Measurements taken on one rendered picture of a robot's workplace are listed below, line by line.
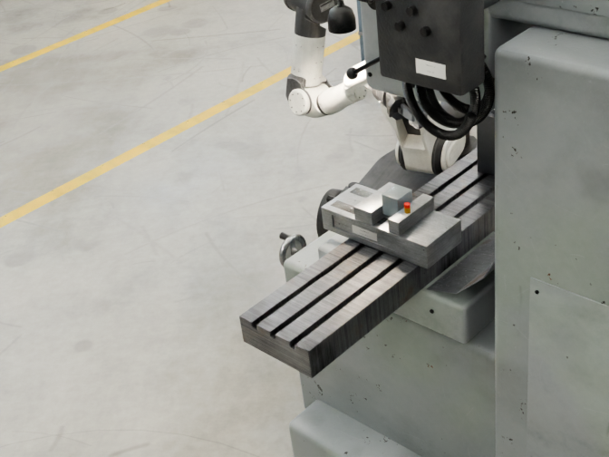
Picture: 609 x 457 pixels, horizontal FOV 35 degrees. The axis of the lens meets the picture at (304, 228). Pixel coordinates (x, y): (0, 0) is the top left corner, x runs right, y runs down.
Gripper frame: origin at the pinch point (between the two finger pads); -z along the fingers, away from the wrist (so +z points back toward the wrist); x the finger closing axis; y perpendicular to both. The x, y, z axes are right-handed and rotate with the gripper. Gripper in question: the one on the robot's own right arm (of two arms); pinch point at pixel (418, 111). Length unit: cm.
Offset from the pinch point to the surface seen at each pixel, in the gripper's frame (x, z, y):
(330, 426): -30, 9, 104
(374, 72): -11.0, 0.1, -13.2
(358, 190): -12.7, 12.8, 26.0
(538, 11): 7, -41, -37
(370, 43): -11.3, 0.9, -20.4
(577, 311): 4, -63, 22
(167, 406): -71, 66, 124
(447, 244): -2.1, -17.3, 29.7
